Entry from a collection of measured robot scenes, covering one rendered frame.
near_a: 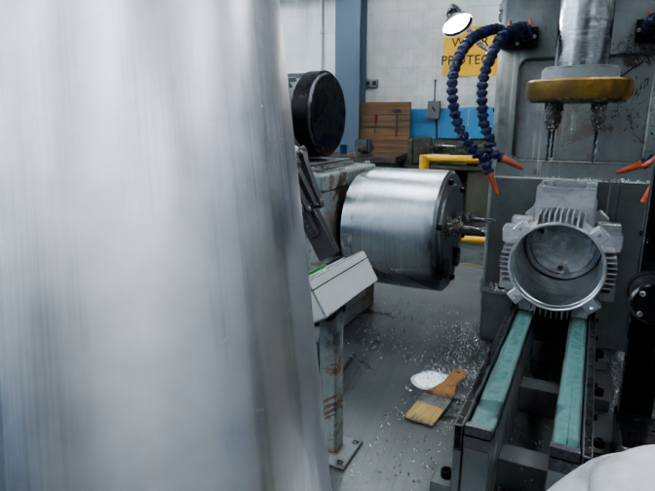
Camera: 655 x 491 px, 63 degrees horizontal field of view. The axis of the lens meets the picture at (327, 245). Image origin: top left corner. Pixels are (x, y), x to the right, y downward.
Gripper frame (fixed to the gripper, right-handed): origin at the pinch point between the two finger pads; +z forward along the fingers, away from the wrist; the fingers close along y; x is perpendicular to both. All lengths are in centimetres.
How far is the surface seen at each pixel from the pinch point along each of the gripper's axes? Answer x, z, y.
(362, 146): 157, -76, 429
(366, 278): -3.6, 8.4, 0.1
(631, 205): -36, 21, 51
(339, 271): -3.6, 5.7, -5.7
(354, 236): 9.4, 2.3, 28.7
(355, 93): 161, -142, 495
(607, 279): -28, 28, 31
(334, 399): 5.9, 21.4, -6.2
